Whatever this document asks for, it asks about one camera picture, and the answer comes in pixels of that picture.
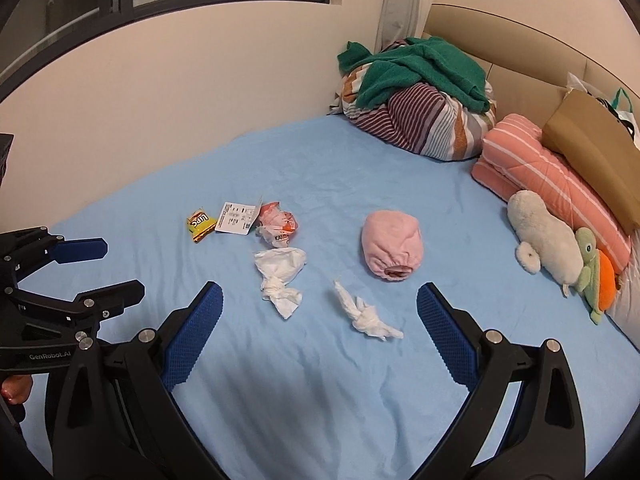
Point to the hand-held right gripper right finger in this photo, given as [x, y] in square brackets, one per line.
[445, 340]

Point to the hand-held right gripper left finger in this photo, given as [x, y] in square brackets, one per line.
[195, 340]

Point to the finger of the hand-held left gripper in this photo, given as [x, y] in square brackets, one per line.
[115, 296]
[80, 250]

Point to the knotted white tissue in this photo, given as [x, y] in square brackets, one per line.
[277, 267]
[367, 320]

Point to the yellow snack packet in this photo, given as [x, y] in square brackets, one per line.
[201, 224]

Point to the pink cloth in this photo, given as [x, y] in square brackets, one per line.
[392, 240]

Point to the large white paper tag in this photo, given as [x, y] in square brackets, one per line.
[235, 219]

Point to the pink white wrapper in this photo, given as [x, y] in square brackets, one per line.
[277, 225]

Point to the person's left hand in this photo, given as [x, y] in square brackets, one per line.
[15, 390]

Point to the white plush toy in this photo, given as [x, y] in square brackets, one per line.
[545, 240]

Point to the green turtle plush toy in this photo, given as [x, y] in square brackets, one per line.
[592, 270]

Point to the pink striped pillow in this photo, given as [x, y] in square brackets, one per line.
[540, 170]

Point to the blue bed sheet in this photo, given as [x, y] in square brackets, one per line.
[310, 170]

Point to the striped blanket bundle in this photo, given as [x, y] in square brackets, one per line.
[425, 120]

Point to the brown paper bag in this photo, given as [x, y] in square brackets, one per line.
[595, 150]

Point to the green towel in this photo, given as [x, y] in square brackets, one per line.
[420, 67]

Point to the white plastic bag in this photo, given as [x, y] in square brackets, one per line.
[627, 110]

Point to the beige headboard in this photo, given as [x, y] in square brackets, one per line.
[510, 45]

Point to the grey curtain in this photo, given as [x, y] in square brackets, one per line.
[405, 5]

